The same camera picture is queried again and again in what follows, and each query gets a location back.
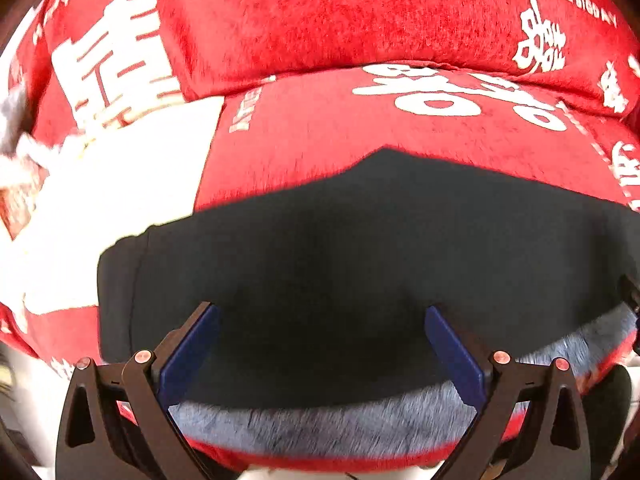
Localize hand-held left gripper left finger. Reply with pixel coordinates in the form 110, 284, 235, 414
57, 301, 223, 480

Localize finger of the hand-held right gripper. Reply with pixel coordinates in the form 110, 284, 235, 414
619, 272, 640, 356

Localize red printed bed cover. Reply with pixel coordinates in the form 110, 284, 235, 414
0, 60, 640, 476

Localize crumpled white cloth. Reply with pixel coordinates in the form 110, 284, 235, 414
0, 80, 66, 196

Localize red printed folded blanket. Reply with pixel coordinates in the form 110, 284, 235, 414
30, 0, 640, 121

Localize black pants with grey lining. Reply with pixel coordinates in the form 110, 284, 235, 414
97, 146, 640, 453

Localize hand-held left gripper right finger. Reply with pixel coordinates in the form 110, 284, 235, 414
424, 305, 593, 480

